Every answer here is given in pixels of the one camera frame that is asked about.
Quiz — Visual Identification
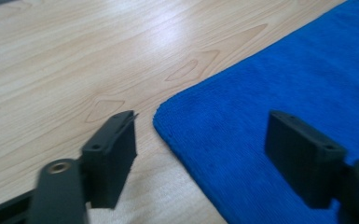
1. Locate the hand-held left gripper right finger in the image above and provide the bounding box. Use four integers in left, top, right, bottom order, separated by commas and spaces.
264, 109, 349, 210

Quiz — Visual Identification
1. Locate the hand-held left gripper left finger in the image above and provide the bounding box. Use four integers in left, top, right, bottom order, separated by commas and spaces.
81, 109, 139, 210

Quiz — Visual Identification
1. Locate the blue cloth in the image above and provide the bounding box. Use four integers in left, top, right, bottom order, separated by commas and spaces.
152, 0, 359, 224

